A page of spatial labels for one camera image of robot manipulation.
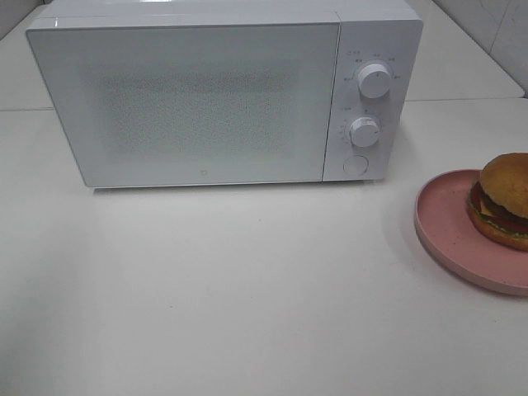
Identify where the burger with lettuce and tomato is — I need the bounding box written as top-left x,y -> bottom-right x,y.
467,153 -> 527,252

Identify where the white upper power knob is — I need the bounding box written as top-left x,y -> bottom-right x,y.
356,62 -> 392,99

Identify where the round white door release button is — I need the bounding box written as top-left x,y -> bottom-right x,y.
343,155 -> 369,177

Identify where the white microwave oven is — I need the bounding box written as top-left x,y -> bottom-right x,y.
26,1 -> 423,186

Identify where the white timer knob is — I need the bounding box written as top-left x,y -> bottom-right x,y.
349,116 -> 381,148

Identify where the pink speckled plate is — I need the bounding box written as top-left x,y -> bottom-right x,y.
414,169 -> 527,297

